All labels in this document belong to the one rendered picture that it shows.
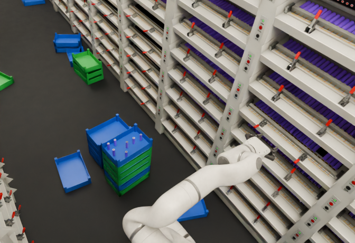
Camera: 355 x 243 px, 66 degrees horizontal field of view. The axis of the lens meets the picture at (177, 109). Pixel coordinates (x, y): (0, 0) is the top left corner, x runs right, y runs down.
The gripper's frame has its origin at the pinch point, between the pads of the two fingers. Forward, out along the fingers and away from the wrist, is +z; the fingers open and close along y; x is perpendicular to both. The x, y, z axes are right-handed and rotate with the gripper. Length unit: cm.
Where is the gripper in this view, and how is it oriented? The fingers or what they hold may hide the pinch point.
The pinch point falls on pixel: (267, 142)
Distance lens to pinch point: 134.0
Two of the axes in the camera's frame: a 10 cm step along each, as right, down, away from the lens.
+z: 7.5, -1.9, 6.3
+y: 5.9, 6.1, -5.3
